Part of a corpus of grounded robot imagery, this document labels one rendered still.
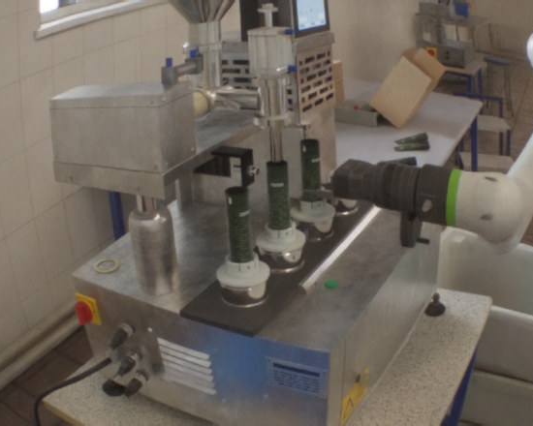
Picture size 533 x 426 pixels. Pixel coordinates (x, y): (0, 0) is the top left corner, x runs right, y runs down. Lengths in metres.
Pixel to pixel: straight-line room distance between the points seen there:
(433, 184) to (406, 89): 1.69
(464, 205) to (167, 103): 0.45
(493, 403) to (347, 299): 0.95
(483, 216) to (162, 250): 0.48
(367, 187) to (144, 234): 0.34
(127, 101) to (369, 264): 0.46
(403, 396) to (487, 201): 0.43
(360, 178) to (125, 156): 0.36
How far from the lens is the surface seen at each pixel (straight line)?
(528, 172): 1.11
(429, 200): 0.98
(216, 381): 1.01
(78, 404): 1.24
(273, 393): 0.96
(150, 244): 0.97
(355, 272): 1.04
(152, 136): 0.90
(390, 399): 1.19
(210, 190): 1.29
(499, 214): 0.95
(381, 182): 1.01
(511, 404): 1.79
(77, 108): 1.00
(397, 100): 2.68
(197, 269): 1.07
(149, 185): 0.93
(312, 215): 1.10
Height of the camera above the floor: 1.52
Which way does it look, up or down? 25 degrees down
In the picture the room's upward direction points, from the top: 3 degrees counter-clockwise
